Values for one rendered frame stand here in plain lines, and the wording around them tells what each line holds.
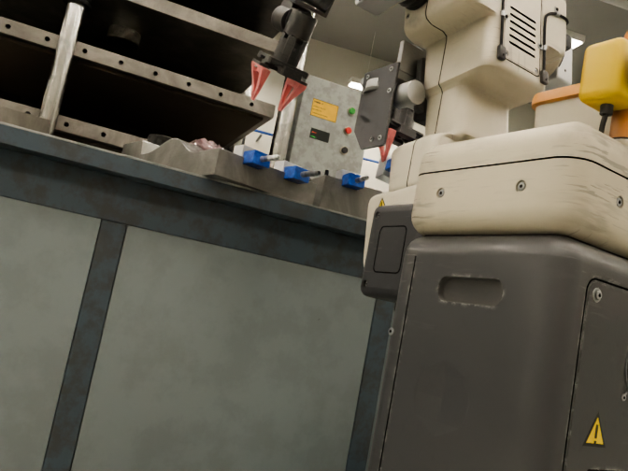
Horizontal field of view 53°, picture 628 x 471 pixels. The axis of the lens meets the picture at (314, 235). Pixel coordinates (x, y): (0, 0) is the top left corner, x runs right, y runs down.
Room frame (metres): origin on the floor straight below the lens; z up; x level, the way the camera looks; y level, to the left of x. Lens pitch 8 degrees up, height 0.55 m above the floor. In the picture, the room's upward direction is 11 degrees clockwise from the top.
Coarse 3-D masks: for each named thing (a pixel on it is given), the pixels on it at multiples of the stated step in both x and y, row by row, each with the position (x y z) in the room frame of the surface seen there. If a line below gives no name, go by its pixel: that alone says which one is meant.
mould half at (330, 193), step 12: (312, 180) 1.51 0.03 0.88; (324, 180) 1.44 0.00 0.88; (336, 180) 1.45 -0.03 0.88; (324, 192) 1.45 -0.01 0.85; (336, 192) 1.46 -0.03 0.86; (348, 192) 1.47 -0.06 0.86; (360, 192) 1.48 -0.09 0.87; (372, 192) 1.49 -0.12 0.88; (324, 204) 1.45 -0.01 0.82; (336, 204) 1.46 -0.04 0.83; (348, 204) 1.47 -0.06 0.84; (360, 204) 1.48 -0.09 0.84; (360, 216) 1.48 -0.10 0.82
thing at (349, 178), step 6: (336, 174) 1.49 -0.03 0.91; (342, 174) 1.47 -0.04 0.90; (348, 174) 1.44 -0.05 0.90; (354, 174) 1.44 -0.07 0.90; (360, 174) 1.49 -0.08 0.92; (348, 180) 1.43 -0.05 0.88; (354, 180) 1.44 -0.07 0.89; (360, 180) 1.42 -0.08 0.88; (348, 186) 1.46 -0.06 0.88; (354, 186) 1.44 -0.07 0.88; (360, 186) 1.44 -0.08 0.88
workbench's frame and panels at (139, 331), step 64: (0, 128) 1.13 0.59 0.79; (0, 192) 1.18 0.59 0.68; (64, 192) 1.22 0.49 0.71; (128, 192) 1.27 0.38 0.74; (192, 192) 1.27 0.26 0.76; (256, 192) 1.32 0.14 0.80; (0, 256) 1.20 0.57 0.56; (64, 256) 1.24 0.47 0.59; (128, 256) 1.28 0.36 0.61; (192, 256) 1.33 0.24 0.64; (256, 256) 1.38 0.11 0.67; (320, 256) 1.43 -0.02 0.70; (0, 320) 1.21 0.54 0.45; (64, 320) 1.25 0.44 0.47; (128, 320) 1.29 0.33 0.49; (192, 320) 1.34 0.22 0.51; (256, 320) 1.39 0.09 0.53; (320, 320) 1.44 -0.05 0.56; (384, 320) 1.50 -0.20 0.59; (0, 384) 1.22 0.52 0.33; (64, 384) 1.26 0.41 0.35; (128, 384) 1.30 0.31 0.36; (192, 384) 1.35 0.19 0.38; (256, 384) 1.40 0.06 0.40; (320, 384) 1.46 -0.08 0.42; (0, 448) 1.23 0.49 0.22; (64, 448) 1.27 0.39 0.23; (128, 448) 1.31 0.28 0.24; (192, 448) 1.36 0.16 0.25; (256, 448) 1.41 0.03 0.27; (320, 448) 1.47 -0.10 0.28
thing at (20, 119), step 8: (0, 112) 1.30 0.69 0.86; (8, 112) 1.31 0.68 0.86; (16, 112) 1.32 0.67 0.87; (0, 120) 1.31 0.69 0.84; (8, 120) 1.31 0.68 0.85; (16, 120) 1.32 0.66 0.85; (24, 120) 1.32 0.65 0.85; (32, 120) 1.33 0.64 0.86; (40, 120) 1.33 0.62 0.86; (48, 120) 1.34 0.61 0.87; (32, 128) 1.33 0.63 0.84; (40, 128) 1.34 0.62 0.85; (48, 128) 1.35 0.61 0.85
